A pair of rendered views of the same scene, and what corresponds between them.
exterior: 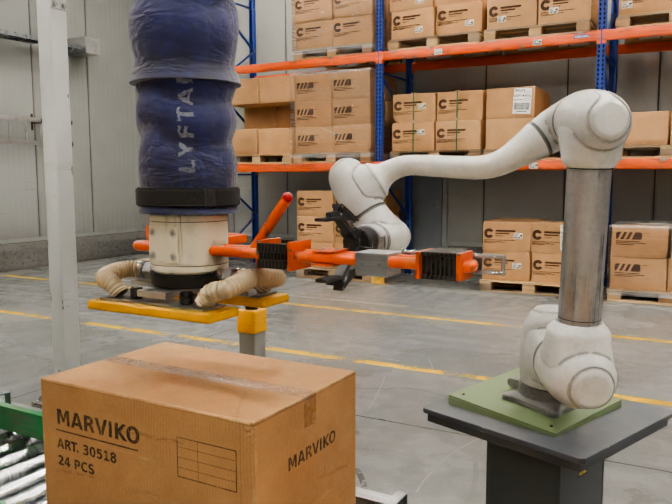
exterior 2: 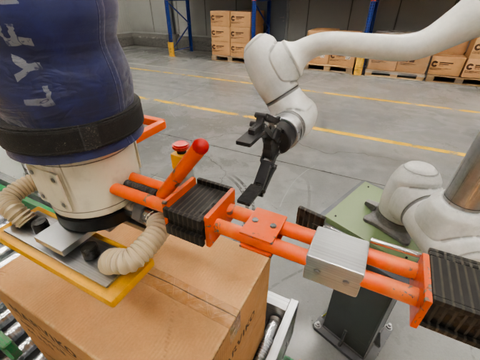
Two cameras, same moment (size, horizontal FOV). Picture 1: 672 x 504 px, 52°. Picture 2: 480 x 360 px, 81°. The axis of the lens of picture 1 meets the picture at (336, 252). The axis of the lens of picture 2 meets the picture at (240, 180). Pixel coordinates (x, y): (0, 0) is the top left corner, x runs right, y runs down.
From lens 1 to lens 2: 1.07 m
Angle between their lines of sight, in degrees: 27
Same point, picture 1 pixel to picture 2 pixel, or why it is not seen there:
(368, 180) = (286, 63)
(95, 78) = not seen: outside the picture
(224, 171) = (106, 93)
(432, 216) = (280, 26)
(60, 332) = not seen: hidden behind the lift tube
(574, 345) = (461, 230)
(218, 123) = (74, 15)
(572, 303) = (471, 195)
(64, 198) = not seen: hidden behind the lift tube
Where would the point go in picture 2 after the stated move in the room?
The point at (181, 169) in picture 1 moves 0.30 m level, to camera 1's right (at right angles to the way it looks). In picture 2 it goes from (28, 102) to (260, 100)
